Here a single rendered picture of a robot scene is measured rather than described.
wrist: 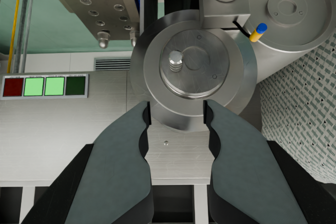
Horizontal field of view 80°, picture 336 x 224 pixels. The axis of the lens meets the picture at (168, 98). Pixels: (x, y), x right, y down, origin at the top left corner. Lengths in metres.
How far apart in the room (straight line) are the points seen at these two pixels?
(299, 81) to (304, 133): 0.08
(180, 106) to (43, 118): 0.50
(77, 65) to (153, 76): 3.18
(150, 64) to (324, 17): 0.22
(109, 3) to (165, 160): 0.41
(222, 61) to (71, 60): 3.30
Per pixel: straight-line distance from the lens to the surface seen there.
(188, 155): 0.56
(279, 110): 0.44
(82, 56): 3.41
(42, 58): 3.71
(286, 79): 0.42
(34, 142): 0.68
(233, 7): 0.24
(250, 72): 0.25
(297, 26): 0.31
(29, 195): 0.70
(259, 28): 0.21
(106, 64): 3.22
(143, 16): 0.27
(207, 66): 0.22
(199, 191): 0.58
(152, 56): 0.24
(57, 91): 0.65
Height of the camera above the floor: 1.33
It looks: 10 degrees down
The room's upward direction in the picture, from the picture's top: 179 degrees clockwise
